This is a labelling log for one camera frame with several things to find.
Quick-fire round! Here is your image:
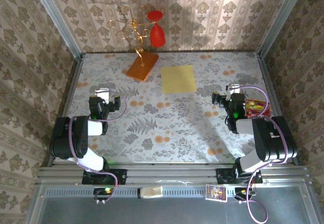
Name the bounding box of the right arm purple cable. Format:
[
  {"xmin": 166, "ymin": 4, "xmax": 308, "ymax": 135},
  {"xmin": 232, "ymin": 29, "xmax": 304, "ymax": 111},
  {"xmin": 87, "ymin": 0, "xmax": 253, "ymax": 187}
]
[{"xmin": 239, "ymin": 84, "xmax": 289, "ymax": 223}]

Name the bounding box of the playing card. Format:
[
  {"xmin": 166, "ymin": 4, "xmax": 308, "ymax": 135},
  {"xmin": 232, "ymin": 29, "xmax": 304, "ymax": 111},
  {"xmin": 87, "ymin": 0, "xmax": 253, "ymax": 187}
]
[{"xmin": 205, "ymin": 184, "xmax": 228, "ymax": 202}]

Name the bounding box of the grey metal tray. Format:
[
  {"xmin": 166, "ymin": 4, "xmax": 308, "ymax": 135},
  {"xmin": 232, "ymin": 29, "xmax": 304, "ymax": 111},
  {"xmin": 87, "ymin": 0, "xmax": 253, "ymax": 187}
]
[{"xmin": 25, "ymin": 180, "xmax": 321, "ymax": 224}]

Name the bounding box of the aluminium corner post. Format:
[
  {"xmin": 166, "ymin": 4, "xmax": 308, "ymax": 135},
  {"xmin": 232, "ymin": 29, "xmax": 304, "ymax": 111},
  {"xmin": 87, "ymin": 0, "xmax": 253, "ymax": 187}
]
[
  {"xmin": 28, "ymin": 0, "xmax": 84, "ymax": 61},
  {"xmin": 257, "ymin": 0, "xmax": 309, "ymax": 58}
]

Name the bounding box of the colourful snack bag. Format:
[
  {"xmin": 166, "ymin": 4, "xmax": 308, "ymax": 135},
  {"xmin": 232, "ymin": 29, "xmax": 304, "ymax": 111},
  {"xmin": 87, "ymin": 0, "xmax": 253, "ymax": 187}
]
[{"xmin": 243, "ymin": 99, "xmax": 271, "ymax": 118}]

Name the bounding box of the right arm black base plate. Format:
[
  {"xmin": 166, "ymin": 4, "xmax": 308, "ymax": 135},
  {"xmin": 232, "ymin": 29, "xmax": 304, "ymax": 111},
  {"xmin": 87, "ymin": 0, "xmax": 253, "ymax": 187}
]
[{"xmin": 216, "ymin": 167, "xmax": 263, "ymax": 185}]

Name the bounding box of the beige tape piece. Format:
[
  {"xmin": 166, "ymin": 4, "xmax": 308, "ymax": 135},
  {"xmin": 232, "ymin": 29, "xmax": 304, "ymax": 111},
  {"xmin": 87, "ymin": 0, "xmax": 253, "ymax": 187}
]
[{"xmin": 137, "ymin": 186, "xmax": 164, "ymax": 200}]

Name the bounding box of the small circuit board with LED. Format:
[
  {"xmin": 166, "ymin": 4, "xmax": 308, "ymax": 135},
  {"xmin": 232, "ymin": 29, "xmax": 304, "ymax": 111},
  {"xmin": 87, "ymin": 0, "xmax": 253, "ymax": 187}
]
[
  {"xmin": 93, "ymin": 187, "xmax": 114, "ymax": 200},
  {"xmin": 234, "ymin": 187, "xmax": 257, "ymax": 200}
]

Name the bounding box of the yellow paper sheet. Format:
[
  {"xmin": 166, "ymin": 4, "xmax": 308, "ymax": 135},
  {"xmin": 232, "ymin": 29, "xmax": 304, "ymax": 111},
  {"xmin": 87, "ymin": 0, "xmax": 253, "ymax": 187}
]
[{"xmin": 160, "ymin": 64, "xmax": 198, "ymax": 95}]

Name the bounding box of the gold wire stand wooden base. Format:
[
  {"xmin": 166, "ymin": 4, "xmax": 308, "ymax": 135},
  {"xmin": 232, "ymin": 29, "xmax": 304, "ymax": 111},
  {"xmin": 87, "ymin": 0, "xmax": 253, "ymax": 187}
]
[{"xmin": 106, "ymin": 5, "xmax": 160, "ymax": 83}]

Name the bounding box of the red wine glass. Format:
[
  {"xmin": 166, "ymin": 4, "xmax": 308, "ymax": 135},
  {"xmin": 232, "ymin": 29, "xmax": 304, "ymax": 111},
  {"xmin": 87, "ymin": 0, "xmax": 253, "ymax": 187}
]
[{"xmin": 147, "ymin": 10, "xmax": 167, "ymax": 49}]

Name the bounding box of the grey slotted cable duct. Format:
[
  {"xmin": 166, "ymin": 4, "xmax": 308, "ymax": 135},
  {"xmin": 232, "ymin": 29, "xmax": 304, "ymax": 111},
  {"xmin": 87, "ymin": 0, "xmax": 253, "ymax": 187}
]
[{"xmin": 42, "ymin": 185, "xmax": 257, "ymax": 199}]

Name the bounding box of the aluminium side rail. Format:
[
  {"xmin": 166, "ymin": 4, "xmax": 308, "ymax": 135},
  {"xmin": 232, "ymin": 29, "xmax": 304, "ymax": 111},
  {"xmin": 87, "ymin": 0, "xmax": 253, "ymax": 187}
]
[
  {"xmin": 47, "ymin": 53, "xmax": 84, "ymax": 168},
  {"xmin": 257, "ymin": 52, "xmax": 299, "ymax": 166}
]

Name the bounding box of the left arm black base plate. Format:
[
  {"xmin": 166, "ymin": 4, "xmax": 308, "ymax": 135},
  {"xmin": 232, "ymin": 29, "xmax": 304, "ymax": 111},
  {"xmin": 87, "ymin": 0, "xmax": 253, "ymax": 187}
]
[{"xmin": 82, "ymin": 168, "xmax": 128, "ymax": 186}]

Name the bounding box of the floral tablecloth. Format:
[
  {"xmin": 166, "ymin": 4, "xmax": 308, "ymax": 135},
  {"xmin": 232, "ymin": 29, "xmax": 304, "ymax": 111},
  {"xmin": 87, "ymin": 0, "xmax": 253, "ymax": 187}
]
[{"xmin": 54, "ymin": 51, "xmax": 289, "ymax": 164}]

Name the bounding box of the long aluminium frame rail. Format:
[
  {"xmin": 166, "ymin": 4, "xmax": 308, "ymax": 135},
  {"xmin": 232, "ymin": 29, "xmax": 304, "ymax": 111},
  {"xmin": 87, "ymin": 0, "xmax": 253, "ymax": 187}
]
[{"xmin": 36, "ymin": 165, "xmax": 311, "ymax": 185}]

